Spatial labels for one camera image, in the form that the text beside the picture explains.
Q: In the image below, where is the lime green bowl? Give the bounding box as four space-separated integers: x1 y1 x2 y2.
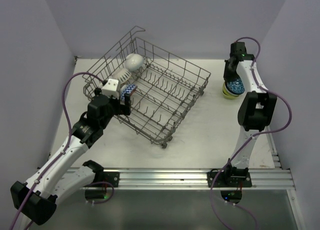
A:
222 89 239 100
222 86 233 99

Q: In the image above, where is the aluminium mounting rail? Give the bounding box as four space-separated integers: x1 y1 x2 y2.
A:
33 167 293 191

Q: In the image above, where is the white bowl with dark stripes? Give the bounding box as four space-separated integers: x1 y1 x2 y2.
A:
111 68 132 84

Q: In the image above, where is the plain white bowl at back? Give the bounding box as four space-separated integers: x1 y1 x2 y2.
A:
124 53 144 71

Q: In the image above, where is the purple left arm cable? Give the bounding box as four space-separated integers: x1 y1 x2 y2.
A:
11 72 106 230

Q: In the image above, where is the grey wire dish rack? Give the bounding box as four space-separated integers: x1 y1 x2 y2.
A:
88 26 211 149

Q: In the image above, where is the red lattice pattern bowl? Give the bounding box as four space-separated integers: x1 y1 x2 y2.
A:
225 77 245 95

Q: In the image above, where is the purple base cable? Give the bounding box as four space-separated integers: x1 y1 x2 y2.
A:
209 162 261 230
86 180 116 205

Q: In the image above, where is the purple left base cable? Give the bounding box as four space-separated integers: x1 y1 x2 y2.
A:
86 180 116 205

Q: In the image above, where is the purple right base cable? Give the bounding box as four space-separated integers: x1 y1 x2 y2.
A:
209 162 261 230

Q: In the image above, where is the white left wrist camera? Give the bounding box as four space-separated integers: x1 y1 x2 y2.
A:
101 78 120 99

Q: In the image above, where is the blue floral pattern bowl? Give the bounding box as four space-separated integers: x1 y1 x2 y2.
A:
222 82 240 98

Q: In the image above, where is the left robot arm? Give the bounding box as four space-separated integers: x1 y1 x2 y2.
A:
10 88 131 226

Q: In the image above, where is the blue zigzag pattern bowl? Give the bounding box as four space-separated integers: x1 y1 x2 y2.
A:
120 84 138 102

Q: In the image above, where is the lime green bowl front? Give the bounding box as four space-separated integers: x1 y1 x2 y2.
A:
222 89 239 100

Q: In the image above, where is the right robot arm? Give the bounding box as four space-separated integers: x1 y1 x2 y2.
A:
221 41 277 187

